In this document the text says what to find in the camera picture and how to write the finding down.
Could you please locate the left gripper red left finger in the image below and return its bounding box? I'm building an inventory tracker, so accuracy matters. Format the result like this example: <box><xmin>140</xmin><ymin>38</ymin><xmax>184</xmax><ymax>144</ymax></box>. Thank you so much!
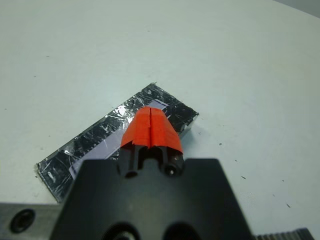
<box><xmin>118</xmin><ymin>105</ymin><xmax>152</xmax><ymax>178</ymax></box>

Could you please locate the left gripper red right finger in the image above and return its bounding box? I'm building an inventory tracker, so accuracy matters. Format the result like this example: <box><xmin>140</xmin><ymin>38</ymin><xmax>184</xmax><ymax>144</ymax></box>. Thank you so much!
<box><xmin>149</xmin><ymin>106</ymin><xmax>186</xmax><ymax>176</ymax></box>

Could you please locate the black rectangular box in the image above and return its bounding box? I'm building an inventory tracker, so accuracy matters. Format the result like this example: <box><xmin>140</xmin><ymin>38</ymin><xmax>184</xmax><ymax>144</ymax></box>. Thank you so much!
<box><xmin>33</xmin><ymin>82</ymin><xmax>200</xmax><ymax>204</ymax></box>

